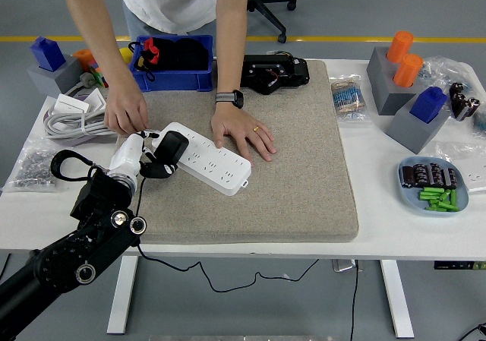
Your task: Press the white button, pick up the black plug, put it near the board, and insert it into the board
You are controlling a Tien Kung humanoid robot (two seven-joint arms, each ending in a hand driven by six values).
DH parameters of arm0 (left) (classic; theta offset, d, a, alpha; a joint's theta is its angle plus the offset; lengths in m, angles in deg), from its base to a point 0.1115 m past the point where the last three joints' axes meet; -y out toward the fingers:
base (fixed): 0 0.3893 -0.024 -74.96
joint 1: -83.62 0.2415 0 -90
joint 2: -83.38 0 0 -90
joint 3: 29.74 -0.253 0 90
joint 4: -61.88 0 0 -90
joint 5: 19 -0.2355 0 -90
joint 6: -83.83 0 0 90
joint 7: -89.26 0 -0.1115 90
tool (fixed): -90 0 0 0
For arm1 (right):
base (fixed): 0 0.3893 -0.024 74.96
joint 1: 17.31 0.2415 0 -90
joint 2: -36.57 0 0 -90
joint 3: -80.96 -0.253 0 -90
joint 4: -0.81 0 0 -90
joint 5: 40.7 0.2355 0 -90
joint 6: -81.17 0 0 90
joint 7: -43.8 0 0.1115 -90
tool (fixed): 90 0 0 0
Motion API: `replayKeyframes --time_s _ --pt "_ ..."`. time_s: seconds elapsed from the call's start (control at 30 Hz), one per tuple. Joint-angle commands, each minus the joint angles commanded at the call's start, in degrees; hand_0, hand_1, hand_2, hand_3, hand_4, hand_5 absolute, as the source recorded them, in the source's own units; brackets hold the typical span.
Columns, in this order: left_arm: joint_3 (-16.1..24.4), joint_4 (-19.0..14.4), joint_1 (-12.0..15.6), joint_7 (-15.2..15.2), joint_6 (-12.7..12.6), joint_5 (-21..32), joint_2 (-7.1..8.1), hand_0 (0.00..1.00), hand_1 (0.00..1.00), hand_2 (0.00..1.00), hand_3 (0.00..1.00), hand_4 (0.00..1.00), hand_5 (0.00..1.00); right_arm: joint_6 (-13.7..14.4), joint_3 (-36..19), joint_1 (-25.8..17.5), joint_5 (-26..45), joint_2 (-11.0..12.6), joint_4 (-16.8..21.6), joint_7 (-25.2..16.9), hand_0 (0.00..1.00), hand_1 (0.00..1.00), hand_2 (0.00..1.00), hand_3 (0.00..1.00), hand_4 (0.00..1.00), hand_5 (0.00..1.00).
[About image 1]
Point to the person's left hand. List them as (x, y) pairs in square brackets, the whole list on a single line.
[(239, 126)]

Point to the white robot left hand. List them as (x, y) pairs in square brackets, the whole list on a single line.
[(127, 153)]

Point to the person's right hand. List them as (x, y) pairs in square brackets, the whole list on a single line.
[(125, 109)]

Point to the white power strip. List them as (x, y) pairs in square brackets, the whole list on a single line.
[(212, 162)]

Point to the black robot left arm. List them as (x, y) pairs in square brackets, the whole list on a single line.
[(98, 200)]

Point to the person's left forearm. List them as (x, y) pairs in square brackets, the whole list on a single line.
[(231, 41)]

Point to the person's right forearm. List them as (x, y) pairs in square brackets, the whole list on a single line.
[(95, 26)]

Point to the grey black wristwatch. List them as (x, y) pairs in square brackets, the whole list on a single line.
[(229, 98)]

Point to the white square card box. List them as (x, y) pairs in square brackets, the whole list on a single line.
[(95, 98)]

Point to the colourful puzzle cube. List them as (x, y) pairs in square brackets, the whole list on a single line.
[(98, 77)]

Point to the lavender plate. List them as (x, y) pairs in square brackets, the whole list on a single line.
[(76, 142)]

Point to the blue plastic bin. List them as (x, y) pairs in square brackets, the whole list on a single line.
[(171, 81)]

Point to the yellow ball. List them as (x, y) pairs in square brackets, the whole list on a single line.
[(125, 54)]

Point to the orange cup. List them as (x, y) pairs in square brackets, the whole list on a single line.
[(83, 57)]

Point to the black electronic device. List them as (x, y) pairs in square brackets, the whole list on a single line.
[(281, 73)]

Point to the grey block holder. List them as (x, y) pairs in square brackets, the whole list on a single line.
[(57, 79), (410, 132)]

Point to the grey-brown mat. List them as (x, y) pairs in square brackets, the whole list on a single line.
[(266, 196)]

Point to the black cloth pouch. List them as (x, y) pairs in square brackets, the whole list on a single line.
[(186, 54)]

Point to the blue block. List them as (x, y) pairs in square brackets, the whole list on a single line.
[(428, 105), (47, 54)]

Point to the clear bag of screws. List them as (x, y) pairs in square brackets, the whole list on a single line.
[(30, 166)]

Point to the clear bag of resistors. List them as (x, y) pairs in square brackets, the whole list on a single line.
[(347, 98)]

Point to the white table leg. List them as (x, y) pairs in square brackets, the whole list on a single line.
[(396, 299), (121, 295)]

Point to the grey two-hole block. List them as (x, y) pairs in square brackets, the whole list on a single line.
[(379, 86)]

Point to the black capacitor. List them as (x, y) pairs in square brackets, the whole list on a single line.
[(435, 174), (420, 174), (408, 175), (449, 177)]

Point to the orange cylinder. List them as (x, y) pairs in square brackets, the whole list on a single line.
[(407, 70), (399, 46)]

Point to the light blue plate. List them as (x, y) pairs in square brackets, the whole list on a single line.
[(412, 200)]

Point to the crumpled clear plastic bag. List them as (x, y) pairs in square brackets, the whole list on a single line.
[(440, 69)]

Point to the large dark capacitor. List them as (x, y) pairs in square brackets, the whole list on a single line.
[(456, 98), (470, 107)]

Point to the clear bag white part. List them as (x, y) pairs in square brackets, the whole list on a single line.
[(474, 174)]

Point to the black table control panel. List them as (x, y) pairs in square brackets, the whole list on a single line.
[(455, 265)]

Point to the grey metal bracket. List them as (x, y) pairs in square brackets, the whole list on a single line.
[(343, 266)]

